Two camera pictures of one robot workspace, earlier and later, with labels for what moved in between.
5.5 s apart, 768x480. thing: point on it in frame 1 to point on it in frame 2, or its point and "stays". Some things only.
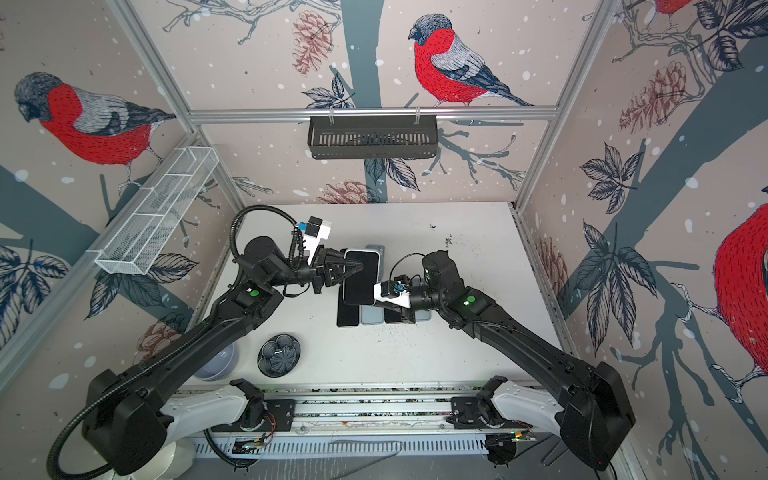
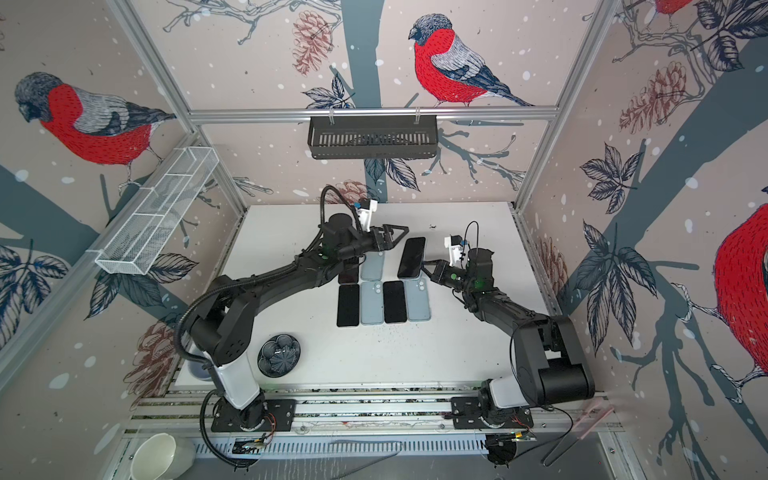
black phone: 358,289 to 412,258
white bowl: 172,463 stays
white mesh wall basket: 138,240 stays
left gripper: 326,271 to 386,238
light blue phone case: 371,315 stays
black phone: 347,314 stays
